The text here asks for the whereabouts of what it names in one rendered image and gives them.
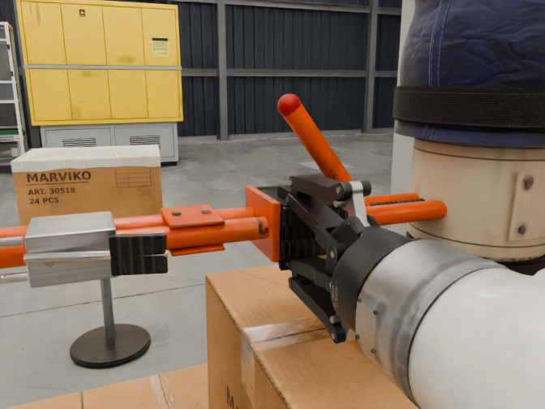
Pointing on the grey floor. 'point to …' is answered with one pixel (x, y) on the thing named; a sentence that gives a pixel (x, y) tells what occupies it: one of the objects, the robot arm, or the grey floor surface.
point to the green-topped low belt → (12, 140)
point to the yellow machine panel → (103, 73)
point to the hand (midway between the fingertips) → (282, 219)
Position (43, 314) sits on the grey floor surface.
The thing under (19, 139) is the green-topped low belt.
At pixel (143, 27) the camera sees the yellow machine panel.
